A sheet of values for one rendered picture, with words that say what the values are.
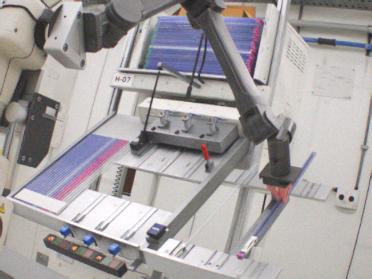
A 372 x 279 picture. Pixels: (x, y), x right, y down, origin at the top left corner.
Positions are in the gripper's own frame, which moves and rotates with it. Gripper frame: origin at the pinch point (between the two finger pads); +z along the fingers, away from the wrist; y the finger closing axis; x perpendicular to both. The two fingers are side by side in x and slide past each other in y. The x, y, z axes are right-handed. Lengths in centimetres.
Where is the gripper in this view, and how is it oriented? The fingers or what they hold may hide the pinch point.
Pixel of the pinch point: (281, 198)
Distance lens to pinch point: 146.0
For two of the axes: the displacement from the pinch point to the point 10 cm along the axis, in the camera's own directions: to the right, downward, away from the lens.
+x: -5.2, 4.9, -7.0
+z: 1.6, 8.6, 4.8
